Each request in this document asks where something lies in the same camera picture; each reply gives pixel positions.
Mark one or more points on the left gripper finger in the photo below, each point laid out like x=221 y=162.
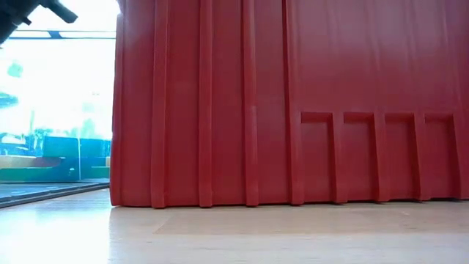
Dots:
x=60 y=11

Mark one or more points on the clear plastic container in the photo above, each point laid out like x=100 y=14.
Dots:
x=55 y=110

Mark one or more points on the blue wooden block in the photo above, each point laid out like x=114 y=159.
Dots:
x=62 y=146

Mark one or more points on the green wooden block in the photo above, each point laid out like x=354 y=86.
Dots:
x=33 y=174

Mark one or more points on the grey slotted divider panel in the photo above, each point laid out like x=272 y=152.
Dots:
x=22 y=199

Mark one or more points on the red plastic bin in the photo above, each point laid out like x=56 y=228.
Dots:
x=293 y=110

